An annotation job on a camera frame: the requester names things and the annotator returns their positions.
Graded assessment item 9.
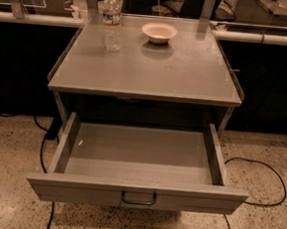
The grey top drawer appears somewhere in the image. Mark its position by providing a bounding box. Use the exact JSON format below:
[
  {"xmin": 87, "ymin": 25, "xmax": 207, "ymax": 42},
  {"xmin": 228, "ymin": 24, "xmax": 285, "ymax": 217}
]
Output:
[{"xmin": 28, "ymin": 113, "xmax": 248, "ymax": 214}]

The grey metal cabinet table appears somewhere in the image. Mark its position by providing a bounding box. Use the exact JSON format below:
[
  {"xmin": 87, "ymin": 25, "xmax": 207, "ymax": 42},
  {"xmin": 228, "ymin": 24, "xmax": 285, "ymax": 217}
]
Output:
[{"xmin": 48, "ymin": 13, "xmax": 243, "ymax": 130}]

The white paper bowl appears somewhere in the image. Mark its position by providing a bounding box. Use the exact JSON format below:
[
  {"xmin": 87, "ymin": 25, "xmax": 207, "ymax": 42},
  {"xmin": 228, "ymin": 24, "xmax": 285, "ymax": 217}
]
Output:
[{"xmin": 143, "ymin": 22, "xmax": 178, "ymax": 45}]

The plastic cup with straw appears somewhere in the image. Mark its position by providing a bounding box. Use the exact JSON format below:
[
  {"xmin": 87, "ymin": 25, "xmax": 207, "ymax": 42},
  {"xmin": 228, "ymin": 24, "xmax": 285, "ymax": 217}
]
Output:
[{"xmin": 151, "ymin": 0, "xmax": 167, "ymax": 17}]

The clear plastic water bottle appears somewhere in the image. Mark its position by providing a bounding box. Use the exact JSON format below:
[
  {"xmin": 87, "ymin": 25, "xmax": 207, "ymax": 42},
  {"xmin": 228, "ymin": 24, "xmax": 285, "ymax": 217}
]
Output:
[{"xmin": 102, "ymin": 0, "xmax": 122, "ymax": 52}]

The black top drawer handle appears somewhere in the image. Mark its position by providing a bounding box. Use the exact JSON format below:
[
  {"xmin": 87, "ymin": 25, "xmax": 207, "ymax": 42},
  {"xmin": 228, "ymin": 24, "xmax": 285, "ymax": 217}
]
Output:
[{"xmin": 121, "ymin": 191, "xmax": 157, "ymax": 206}]

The black floor cable left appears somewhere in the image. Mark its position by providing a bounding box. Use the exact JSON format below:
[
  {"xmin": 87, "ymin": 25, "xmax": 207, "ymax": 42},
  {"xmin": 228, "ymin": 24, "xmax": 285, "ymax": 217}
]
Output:
[{"xmin": 0, "ymin": 111, "xmax": 63, "ymax": 229}]

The black floor cable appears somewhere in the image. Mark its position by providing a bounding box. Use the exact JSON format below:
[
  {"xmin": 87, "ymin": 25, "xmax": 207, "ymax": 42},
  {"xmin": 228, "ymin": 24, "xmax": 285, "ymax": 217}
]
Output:
[
  {"xmin": 219, "ymin": 155, "xmax": 287, "ymax": 229},
  {"xmin": 0, "ymin": 111, "xmax": 63, "ymax": 229}
]

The black floor cable right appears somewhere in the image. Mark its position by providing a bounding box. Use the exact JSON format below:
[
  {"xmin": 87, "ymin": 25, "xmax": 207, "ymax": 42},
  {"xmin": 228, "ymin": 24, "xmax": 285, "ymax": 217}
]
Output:
[{"xmin": 219, "ymin": 155, "xmax": 287, "ymax": 229}]

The white horizontal rail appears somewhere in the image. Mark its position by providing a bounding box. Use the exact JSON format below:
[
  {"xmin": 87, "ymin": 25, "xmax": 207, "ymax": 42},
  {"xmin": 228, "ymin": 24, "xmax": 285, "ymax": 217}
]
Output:
[{"xmin": 0, "ymin": 12, "xmax": 287, "ymax": 47}]

